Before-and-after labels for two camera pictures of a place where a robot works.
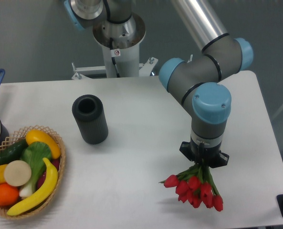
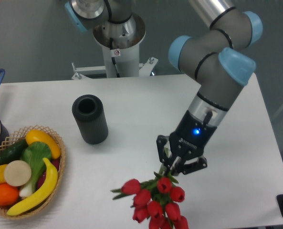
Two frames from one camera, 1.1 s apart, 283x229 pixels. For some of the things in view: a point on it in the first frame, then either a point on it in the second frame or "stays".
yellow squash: x=38 y=135 stays
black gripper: x=213 y=157 → x=187 y=140
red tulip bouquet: x=195 y=185 → x=155 y=201
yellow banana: x=48 y=186 stays
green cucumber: x=8 y=153 stays
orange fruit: x=5 y=194 stays
